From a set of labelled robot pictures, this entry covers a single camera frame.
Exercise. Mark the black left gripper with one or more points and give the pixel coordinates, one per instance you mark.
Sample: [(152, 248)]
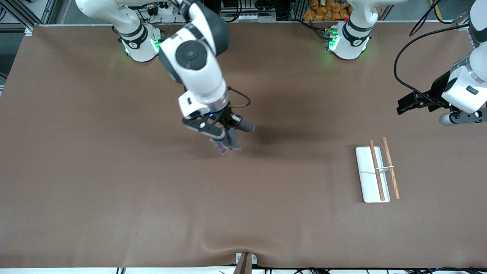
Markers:
[(435, 93)]

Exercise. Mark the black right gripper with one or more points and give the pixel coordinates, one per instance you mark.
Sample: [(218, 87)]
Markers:
[(227, 121)]

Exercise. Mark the grey and purple towel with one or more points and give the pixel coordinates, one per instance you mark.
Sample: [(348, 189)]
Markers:
[(232, 142)]

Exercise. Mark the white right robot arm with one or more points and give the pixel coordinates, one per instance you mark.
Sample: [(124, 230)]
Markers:
[(198, 76)]

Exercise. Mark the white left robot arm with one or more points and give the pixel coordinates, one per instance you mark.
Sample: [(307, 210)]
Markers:
[(464, 83)]

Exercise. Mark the white rack with wooden bars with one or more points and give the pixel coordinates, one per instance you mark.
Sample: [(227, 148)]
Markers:
[(371, 182)]

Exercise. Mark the brown table mat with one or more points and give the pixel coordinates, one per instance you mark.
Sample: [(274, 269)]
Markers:
[(152, 190)]

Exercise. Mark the white power strip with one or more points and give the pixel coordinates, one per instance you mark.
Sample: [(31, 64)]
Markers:
[(167, 10)]

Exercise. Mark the orange snack bag pile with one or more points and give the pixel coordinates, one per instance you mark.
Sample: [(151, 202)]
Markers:
[(323, 11)]

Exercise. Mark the aluminium frame beam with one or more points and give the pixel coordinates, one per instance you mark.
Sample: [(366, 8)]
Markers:
[(462, 21), (26, 21)]

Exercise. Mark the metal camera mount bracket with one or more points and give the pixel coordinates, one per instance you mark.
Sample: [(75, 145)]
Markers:
[(245, 264)]

